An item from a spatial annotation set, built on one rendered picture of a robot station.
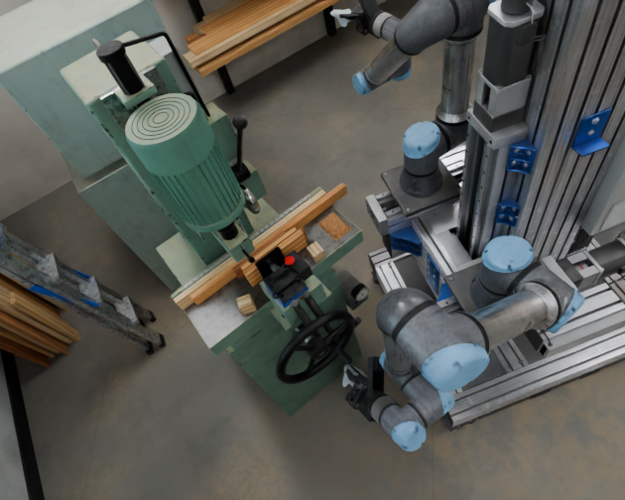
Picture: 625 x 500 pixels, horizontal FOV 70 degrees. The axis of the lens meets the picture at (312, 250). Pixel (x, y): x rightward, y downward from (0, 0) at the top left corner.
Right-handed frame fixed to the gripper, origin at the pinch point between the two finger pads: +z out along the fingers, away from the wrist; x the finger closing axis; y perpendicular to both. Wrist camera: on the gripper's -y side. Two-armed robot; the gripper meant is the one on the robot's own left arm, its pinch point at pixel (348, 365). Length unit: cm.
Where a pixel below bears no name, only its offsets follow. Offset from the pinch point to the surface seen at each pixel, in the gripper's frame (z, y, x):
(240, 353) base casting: 17.1, 9.6, -29.1
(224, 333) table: 11.1, 1.9, -39.0
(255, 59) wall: 256, -136, 0
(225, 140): 24, -52, -55
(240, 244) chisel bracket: 12, -25, -44
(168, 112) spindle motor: -5, -51, -76
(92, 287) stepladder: 107, 28, -70
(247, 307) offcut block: 9.5, -8.2, -35.8
